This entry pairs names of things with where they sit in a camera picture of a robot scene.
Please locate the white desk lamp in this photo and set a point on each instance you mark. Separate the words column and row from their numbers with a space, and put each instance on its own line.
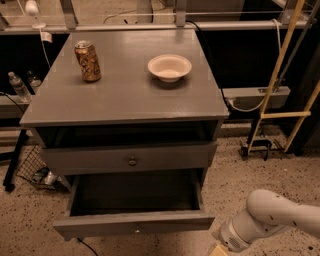
column 32, row 9

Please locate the white paper bowl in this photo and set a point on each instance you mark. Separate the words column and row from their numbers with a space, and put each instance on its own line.
column 169, row 68

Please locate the grey top drawer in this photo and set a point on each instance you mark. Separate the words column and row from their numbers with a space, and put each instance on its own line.
column 96, row 160

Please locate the wire mesh basket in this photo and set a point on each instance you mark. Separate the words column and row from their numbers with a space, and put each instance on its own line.
column 35, row 171

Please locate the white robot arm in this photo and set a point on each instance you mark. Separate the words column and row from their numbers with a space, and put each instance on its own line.
column 266, row 214

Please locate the black table leg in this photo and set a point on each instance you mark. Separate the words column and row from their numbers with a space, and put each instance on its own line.
column 13, row 157

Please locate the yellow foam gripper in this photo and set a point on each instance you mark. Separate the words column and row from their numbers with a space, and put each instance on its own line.
column 229, row 238

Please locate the grey wooden drawer cabinet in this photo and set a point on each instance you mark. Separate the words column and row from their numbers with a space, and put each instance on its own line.
column 128, row 106

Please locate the grey metal rail frame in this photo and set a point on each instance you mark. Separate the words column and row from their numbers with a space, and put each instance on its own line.
column 62, row 16

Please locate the yellow wooden ladder frame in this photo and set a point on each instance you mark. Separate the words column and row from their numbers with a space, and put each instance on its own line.
column 276, row 77

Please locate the gold soda can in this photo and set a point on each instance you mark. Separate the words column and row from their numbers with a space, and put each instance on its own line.
column 88, row 61

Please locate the grey drawer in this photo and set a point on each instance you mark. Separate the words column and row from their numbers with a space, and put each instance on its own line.
column 134, row 203
column 96, row 160

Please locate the clear plastic water bottle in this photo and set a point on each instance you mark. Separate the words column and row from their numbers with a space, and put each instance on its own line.
column 19, row 87

